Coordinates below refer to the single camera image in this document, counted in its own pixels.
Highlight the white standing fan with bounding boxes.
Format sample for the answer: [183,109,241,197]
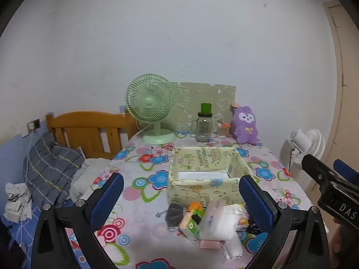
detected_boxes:
[280,128,326,180]

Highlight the black small item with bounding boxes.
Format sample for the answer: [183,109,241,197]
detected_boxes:
[246,223,265,234]

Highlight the white crumpled cloth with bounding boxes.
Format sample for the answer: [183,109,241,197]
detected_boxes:
[3,182,33,223]

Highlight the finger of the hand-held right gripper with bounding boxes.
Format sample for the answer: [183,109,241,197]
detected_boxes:
[334,159,359,191]
[301,154,338,187]

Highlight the purple plush rabbit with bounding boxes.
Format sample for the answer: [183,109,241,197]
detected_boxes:
[230,103,260,145]

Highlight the blue bed sheet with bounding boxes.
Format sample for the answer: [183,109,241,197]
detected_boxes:
[3,200,85,269]

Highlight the yellow printed fabric storage box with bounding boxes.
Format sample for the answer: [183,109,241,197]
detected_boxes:
[167,146,254,205]

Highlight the glass jar with green lid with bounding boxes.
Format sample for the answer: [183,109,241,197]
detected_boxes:
[191,103,215,142]

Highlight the green desk fan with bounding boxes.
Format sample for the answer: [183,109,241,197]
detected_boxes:
[125,74,177,145]

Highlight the wooden headboard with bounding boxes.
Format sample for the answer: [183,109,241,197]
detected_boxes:
[46,109,139,160]

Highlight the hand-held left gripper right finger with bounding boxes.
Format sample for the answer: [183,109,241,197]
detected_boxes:
[238,174,331,269]

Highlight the green printed board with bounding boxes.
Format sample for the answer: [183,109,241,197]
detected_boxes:
[168,82,236,133]

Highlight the person's right hand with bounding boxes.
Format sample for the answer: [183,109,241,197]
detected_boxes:
[329,219,356,267]

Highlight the cotton swab container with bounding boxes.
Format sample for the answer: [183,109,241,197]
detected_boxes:
[216,120,232,138]

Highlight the green and white small box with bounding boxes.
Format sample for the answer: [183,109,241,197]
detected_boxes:
[179,216,203,241]

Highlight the grey sock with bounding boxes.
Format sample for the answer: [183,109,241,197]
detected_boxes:
[165,203,185,227]

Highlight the pink tissue pack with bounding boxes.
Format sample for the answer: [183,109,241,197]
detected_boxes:
[200,239,225,249]

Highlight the grey plaid pillow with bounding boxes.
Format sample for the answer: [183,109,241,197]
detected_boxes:
[23,132,85,208]

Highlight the white charging cable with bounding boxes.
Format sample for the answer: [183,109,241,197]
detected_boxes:
[20,129,35,247]

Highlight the beige door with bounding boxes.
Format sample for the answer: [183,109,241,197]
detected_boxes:
[322,1,359,202]

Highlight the white printed tissue pack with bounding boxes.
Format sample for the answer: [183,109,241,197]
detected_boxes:
[223,238,243,260]

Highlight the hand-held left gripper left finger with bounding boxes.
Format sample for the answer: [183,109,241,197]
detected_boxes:
[31,172,124,269]

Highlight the floral tablecloth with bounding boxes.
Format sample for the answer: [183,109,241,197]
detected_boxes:
[67,130,323,269]

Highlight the clear plastic pack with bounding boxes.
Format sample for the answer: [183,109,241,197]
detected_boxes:
[198,197,226,241]

